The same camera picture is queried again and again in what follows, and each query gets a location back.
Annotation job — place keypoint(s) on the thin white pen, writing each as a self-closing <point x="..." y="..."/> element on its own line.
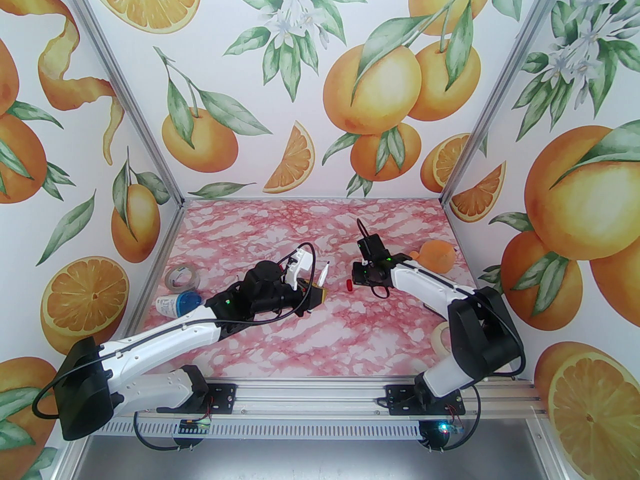
<point x="324" y="275"/>

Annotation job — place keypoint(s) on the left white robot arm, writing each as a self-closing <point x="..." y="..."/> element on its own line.
<point x="165" y="338"/>

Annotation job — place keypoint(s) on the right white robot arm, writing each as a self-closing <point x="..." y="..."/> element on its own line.
<point x="430" y="283"/>

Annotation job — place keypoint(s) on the orange plush toy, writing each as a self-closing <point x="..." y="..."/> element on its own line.
<point x="435" y="254"/>

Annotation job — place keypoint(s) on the grey tape roll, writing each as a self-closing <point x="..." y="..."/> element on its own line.
<point x="196" y="279"/>

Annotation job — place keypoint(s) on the beige masking tape roll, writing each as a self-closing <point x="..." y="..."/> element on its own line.
<point x="435" y="338"/>

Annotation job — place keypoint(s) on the white bottle blue cap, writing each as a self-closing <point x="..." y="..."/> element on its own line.
<point x="170" y="305"/>

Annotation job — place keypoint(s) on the small circuit board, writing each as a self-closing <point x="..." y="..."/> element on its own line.
<point x="445" y="427"/>
<point x="195" y="425"/>

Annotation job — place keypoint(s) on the grey metal panel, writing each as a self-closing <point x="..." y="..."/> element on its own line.
<point x="300" y="460"/>

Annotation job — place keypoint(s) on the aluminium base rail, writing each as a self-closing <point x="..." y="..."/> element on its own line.
<point x="310" y="398"/>

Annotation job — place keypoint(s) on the aluminium frame post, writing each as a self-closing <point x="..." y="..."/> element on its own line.
<point x="125" y="84"/>
<point x="503" y="83"/>

